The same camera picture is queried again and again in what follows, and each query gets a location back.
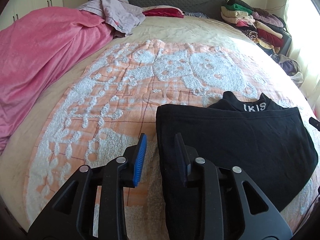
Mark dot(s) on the lilac crumpled garment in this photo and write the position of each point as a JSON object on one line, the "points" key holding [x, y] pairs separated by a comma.
{"points": [[119, 14]]}

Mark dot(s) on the floral laundry basket with clothes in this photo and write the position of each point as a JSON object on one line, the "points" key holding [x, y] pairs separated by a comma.
{"points": [[290, 67]]}

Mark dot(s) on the black IKISS sweatshirt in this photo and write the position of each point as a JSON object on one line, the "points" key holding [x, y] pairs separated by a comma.
{"points": [[264, 157]]}

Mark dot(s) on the pink blanket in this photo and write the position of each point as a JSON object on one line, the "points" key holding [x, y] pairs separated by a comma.
{"points": [[37, 50]]}

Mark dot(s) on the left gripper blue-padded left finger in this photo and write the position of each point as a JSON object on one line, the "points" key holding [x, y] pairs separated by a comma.
{"points": [[123, 171]]}

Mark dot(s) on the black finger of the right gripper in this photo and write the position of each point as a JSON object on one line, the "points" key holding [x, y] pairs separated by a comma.
{"points": [[315, 123]]}

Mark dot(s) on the orange plaid bedspread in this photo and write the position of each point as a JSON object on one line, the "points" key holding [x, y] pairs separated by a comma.
{"points": [[98, 108]]}

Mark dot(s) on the cream curtain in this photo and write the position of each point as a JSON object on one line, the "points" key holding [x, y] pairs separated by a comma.
{"points": [[302, 19]]}

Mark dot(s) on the red pillow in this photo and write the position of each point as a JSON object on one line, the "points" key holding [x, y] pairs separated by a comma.
{"points": [[163, 11]]}

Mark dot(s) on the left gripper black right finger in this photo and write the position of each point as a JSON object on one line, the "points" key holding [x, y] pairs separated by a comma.
{"points": [[201, 177]]}

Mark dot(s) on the pile of folded clothes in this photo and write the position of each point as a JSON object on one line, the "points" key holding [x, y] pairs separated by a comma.
{"points": [[268, 31]]}

